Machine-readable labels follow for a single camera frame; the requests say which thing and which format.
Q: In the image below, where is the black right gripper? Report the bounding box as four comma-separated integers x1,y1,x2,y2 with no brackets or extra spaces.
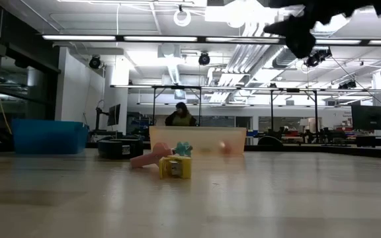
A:
263,0,381,60

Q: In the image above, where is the yellow mini stapler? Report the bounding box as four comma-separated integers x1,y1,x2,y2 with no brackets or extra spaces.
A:
158,155,192,180

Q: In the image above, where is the teal staple remover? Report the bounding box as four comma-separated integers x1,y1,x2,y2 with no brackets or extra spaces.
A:
173,141,194,157

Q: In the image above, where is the pink staple remover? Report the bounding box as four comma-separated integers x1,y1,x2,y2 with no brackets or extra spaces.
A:
129,141,175,169

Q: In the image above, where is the black computer monitor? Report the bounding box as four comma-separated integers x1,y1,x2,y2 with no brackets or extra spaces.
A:
106,103,122,127
351,104,381,131

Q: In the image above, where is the long ceiling light strip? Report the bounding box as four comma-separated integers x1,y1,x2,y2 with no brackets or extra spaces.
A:
41,34,381,46

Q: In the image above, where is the translucent orange plastic bin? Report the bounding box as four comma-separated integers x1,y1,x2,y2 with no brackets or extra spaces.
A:
149,126,247,157

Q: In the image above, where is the person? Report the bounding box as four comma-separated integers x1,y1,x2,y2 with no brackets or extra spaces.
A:
164,102,198,127

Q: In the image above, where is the black monitor stand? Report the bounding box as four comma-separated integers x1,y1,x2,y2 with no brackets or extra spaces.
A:
94,105,110,132

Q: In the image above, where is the blue plastic bin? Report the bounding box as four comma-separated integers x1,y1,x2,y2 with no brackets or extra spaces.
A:
11,119,89,155

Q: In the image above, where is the black ceiling camera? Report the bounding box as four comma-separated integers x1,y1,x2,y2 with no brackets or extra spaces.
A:
198,52,211,66
89,55,103,70
304,49,332,69

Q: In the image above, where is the white hanging ring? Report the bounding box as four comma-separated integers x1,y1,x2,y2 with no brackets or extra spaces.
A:
173,8,192,28

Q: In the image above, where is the black background gantry frame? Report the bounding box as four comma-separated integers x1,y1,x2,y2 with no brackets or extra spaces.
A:
110,84,320,133

